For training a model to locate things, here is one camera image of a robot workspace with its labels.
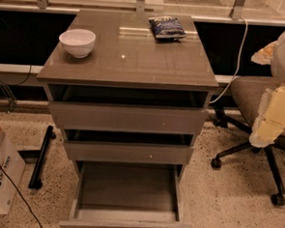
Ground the grey bottom drawer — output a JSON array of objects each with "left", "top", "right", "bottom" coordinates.
[{"left": 59, "top": 162, "right": 191, "bottom": 228}]

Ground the grey drawer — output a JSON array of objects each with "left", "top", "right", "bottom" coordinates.
[
  {"left": 59, "top": 162, "right": 191, "bottom": 228},
  {"left": 49, "top": 85, "right": 208, "bottom": 134},
  {"left": 64, "top": 129, "right": 193, "bottom": 165}
]

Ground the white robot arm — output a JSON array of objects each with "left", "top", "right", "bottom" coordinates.
[{"left": 249, "top": 31, "right": 285, "bottom": 148}]

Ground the grey drawer cabinet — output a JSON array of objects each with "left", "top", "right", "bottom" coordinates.
[{"left": 38, "top": 11, "right": 218, "bottom": 174}]

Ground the grey middle drawer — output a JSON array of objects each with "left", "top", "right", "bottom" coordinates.
[{"left": 64, "top": 129, "right": 193, "bottom": 165}]

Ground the grey top drawer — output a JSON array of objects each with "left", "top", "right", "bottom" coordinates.
[{"left": 49, "top": 85, "right": 208, "bottom": 134}]

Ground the brown office chair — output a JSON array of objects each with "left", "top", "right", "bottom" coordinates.
[{"left": 211, "top": 76, "right": 285, "bottom": 207}]

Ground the metal window railing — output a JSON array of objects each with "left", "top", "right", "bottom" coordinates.
[{"left": 0, "top": 0, "right": 285, "bottom": 26}]

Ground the blue snack bag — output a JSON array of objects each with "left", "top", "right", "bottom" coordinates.
[{"left": 148, "top": 15, "right": 186, "bottom": 40}]

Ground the white ceramic bowl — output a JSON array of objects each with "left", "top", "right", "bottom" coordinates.
[{"left": 59, "top": 29, "right": 96, "bottom": 58}]

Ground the black wheeled stand base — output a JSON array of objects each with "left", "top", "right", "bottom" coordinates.
[{"left": 19, "top": 126, "right": 56, "bottom": 190}]

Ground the white hanging cable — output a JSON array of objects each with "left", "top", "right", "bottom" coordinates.
[{"left": 209, "top": 14, "right": 249, "bottom": 106}]

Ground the black floor cable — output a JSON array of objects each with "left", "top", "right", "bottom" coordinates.
[{"left": 0, "top": 132, "right": 51, "bottom": 228}]

